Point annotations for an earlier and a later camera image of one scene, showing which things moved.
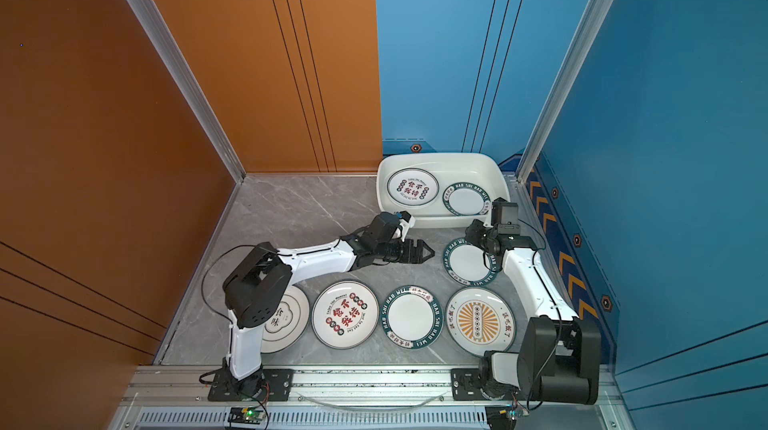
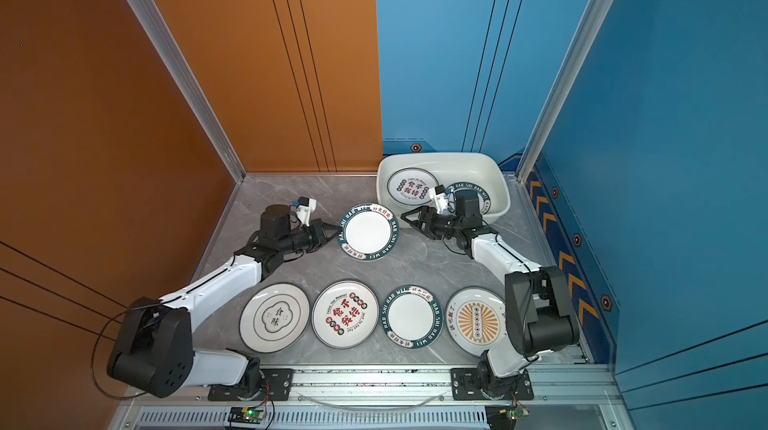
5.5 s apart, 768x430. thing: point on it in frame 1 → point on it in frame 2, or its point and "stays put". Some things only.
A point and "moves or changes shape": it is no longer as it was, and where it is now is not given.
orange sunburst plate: [479, 320] stays put
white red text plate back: [412, 186] stays put
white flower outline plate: [288, 323] stays put
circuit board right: [504, 417] stays put
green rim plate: [465, 263] moves or changes shape
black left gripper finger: [415, 253] → [316, 243]
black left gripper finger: [417, 254] → [326, 231]
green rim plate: [466, 199] stays put
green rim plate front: [412, 317] stays put
